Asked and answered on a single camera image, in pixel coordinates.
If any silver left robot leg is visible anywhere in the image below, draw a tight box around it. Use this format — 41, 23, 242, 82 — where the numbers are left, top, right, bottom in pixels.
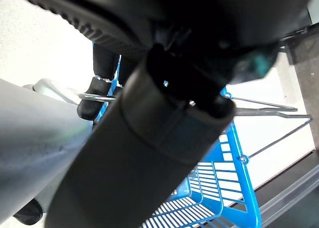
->
0, 78, 94, 226

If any silver wire basket handle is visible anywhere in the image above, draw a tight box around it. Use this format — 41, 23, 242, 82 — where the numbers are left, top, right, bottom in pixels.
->
234, 108, 312, 161
77, 92, 299, 113

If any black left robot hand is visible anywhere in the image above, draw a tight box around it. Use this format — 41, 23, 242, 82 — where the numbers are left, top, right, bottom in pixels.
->
9, 0, 311, 228

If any black shelf board with rail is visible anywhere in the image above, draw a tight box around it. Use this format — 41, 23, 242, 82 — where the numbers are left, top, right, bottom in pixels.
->
229, 148, 319, 228

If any blue plastic shopping basket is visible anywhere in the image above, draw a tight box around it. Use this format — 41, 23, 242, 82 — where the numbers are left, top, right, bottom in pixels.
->
92, 38, 262, 228

